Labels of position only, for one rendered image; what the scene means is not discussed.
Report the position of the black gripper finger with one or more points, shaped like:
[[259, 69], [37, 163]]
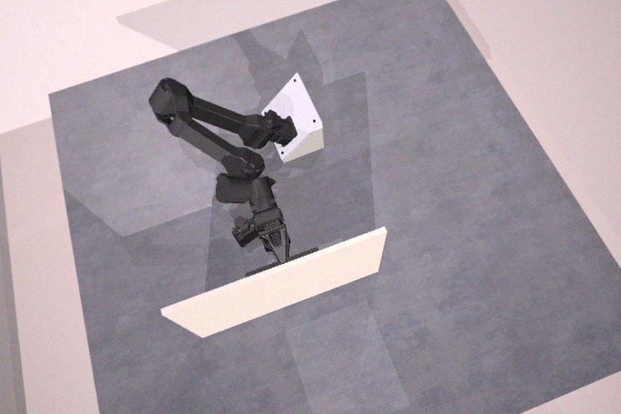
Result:
[[276, 236], [269, 248]]

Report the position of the black rectangular picture frame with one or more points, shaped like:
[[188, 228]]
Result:
[[275, 264]]

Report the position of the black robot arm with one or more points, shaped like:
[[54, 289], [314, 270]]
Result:
[[242, 183]]

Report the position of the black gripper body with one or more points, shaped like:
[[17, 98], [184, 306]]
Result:
[[266, 213]]

